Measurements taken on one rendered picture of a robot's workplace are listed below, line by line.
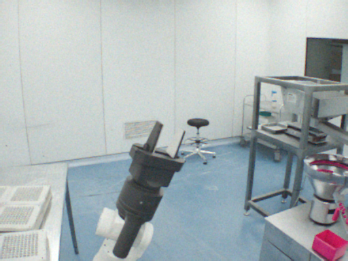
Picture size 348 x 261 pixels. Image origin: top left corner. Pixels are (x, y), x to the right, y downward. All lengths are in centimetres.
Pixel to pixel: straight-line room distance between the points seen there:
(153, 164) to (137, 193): 7
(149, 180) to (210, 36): 472
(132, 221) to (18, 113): 405
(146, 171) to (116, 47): 408
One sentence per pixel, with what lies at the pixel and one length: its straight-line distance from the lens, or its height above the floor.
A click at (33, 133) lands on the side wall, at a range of 465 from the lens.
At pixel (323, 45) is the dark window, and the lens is 510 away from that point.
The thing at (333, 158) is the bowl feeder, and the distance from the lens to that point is 210.
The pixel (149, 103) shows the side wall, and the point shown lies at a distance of 486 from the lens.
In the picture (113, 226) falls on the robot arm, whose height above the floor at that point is 141.
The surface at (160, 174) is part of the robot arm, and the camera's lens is 63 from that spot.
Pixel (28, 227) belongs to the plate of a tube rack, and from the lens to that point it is 160.
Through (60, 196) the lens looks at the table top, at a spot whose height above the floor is 88.
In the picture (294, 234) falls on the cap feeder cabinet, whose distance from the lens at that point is 186.
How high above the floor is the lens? 178
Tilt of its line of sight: 16 degrees down
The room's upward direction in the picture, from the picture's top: straight up
